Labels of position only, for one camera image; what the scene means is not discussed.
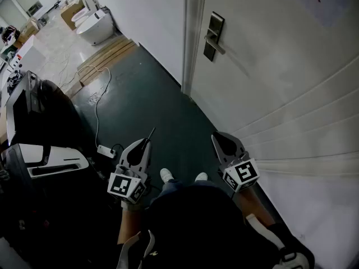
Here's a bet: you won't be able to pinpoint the white power cable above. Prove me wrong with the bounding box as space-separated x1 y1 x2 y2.
58 65 113 149

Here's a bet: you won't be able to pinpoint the black office chair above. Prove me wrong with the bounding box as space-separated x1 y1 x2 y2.
38 79 95 152

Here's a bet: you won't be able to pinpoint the white harness strap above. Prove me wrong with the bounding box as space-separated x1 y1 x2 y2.
116 229 157 269
245 213 287 253

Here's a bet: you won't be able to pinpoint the person's left forearm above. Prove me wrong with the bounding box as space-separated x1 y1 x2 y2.
117 208 144 245

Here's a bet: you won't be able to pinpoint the white power strip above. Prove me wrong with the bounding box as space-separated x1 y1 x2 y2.
96 145 117 159

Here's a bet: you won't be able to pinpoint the person's white left shoe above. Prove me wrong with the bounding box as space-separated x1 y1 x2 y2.
159 168 175 184

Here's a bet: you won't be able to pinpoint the black monitor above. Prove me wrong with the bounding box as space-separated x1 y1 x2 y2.
4 71 46 146

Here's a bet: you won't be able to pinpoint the white cabinet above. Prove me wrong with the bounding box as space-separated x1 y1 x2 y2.
6 34 47 76

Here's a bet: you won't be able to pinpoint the white wristband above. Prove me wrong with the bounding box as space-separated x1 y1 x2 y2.
121 200 144 212

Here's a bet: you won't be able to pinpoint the black and white printer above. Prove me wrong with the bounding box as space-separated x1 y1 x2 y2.
1 143 90 179

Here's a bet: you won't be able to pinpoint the small cardboard box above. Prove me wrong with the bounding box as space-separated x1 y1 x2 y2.
16 19 40 45

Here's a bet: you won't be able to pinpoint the silver door lock handle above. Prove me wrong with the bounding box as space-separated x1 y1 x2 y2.
203 11 227 62

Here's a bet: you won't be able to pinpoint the small white toilet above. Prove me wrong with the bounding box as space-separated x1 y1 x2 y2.
70 8 91 27

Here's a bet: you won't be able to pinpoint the stack of wooden planks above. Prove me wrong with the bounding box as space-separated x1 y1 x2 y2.
65 34 139 98

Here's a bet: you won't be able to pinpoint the large cardboard box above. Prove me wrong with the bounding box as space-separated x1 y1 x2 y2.
60 0 86 31

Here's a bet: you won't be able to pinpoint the large white toilet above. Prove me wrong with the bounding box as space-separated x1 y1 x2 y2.
76 9 115 46

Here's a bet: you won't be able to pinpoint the white door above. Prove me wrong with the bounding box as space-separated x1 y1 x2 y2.
190 0 359 269

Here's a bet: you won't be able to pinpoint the person's right forearm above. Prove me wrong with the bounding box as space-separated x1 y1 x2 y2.
233 188 277 229

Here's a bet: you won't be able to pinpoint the white paper sign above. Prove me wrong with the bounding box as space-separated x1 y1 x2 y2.
277 0 359 28

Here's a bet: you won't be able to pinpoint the person's black shirt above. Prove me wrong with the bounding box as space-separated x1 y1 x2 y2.
141 183 284 269

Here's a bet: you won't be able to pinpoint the person's blue jeans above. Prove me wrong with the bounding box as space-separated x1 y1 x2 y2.
153 178 210 200

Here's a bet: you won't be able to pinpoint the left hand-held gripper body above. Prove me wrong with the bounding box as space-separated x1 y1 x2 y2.
107 138 153 206

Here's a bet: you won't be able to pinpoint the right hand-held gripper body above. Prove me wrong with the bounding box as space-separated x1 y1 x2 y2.
211 131 260 193

